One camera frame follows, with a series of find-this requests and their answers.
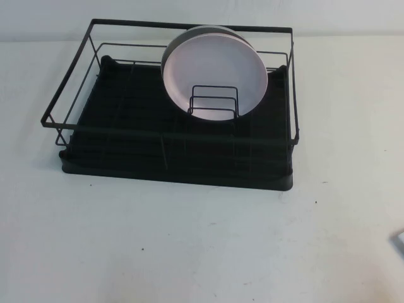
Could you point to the pink round plate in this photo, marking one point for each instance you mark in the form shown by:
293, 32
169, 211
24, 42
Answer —
214, 66

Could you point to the grey round plate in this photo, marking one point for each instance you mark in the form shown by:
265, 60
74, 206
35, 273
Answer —
205, 31

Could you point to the black plastic drain tray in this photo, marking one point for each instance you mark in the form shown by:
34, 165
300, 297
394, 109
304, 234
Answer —
189, 176

